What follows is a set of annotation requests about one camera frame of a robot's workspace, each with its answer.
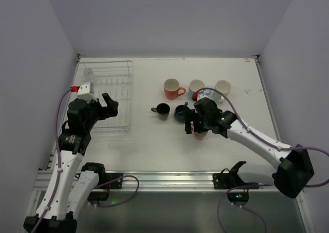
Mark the orange mug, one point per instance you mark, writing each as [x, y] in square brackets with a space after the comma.
[172, 89]

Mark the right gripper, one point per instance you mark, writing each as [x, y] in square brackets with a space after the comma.
[193, 120]

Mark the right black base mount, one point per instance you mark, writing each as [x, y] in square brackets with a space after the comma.
[228, 179]

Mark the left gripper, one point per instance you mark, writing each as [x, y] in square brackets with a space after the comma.
[103, 109]

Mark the brown mug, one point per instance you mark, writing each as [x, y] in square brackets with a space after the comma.
[162, 110]

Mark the aluminium rail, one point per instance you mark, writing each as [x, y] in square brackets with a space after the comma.
[169, 181]

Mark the pink mug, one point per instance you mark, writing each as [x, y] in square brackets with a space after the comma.
[200, 136]

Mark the light blue mug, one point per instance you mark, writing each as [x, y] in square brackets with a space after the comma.
[194, 86]

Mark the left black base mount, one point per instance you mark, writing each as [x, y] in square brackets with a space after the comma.
[115, 179]

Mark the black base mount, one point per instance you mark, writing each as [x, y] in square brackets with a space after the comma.
[228, 179]
[115, 179]

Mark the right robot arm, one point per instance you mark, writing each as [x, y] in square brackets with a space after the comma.
[293, 166]

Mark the dark blue mug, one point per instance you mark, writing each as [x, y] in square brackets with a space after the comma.
[180, 112]

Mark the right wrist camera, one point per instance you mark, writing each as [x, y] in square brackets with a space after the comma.
[198, 96]

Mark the white mug gold rim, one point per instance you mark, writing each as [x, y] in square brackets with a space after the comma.
[224, 87]

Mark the clear glass cup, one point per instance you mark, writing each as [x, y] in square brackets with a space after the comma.
[88, 76]

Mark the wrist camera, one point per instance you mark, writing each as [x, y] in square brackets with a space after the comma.
[86, 92]
[198, 96]

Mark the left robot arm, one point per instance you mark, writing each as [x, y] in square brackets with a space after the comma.
[63, 200]

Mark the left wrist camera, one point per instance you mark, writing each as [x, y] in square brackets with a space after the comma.
[86, 92]

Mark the right round controller board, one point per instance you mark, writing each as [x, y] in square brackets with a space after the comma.
[238, 198]

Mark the left black controller box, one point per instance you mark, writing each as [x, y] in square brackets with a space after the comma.
[97, 197]

